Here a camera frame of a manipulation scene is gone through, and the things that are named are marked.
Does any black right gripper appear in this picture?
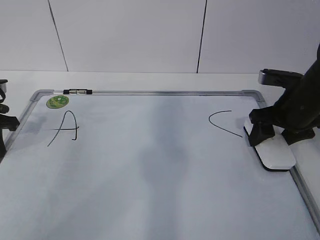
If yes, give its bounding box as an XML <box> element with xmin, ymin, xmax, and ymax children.
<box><xmin>248</xmin><ymin>59</ymin><xmax>320</xmax><ymax>147</ymax></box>

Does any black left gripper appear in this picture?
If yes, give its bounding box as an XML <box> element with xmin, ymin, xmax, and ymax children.
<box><xmin>0</xmin><ymin>79</ymin><xmax>20</xmax><ymax>160</ymax></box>

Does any white whiteboard eraser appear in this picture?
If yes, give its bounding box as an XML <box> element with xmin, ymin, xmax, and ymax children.
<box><xmin>243</xmin><ymin>117</ymin><xmax>296</xmax><ymax>172</ymax></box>

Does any green round magnet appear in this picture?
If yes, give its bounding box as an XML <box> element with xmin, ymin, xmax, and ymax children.
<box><xmin>46</xmin><ymin>95</ymin><xmax>69</xmax><ymax>109</ymax></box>

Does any black and clear marker pen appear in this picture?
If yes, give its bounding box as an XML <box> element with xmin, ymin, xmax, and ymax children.
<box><xmin>53</xmin><ymin>88</ymin><xmax>93</xmax><ymax>95</ymax></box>

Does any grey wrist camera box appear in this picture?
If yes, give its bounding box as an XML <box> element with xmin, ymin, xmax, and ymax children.
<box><xmin>258</xmin><ymin>68</ymin><xmax>303</xmax><ymax>89</ymax></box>

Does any white whiteboard with grey frame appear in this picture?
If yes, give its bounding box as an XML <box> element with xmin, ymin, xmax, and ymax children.
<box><xmin>0</xmin><ymin>90</ymin><xmax>320</xmax><ymax>240</ymax></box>

